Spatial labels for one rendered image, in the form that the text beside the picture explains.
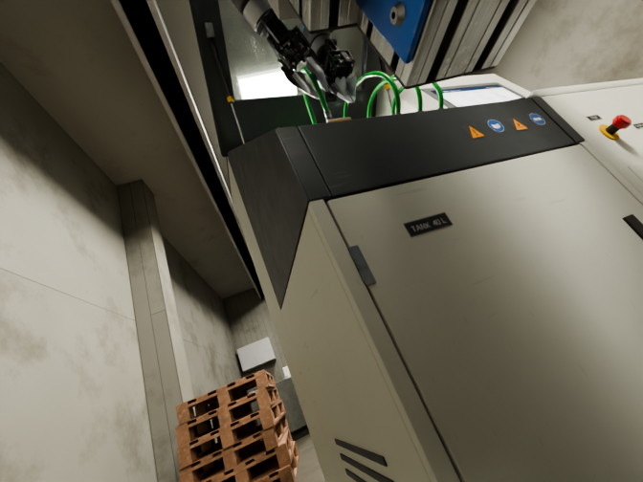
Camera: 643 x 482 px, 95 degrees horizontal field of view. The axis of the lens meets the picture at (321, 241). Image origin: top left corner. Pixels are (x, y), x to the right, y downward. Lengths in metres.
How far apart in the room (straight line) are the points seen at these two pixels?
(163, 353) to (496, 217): 3.09
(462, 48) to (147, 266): 3.54
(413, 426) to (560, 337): 0.26
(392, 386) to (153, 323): 3.14
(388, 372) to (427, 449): 0.08
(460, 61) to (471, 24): 0.03
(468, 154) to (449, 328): 0.36
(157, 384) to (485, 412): 3.05
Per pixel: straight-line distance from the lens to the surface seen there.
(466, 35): 0.27
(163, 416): 3.27
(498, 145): 0.73
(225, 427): 2.66
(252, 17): 0.88
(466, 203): 0.57
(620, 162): 0.96
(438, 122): 0.69
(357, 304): 0.39
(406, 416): 0.39
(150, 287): 3.55
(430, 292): 0.44
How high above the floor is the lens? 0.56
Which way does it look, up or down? 23 degrees up
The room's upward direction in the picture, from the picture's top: 24 degrees counter-clockwise
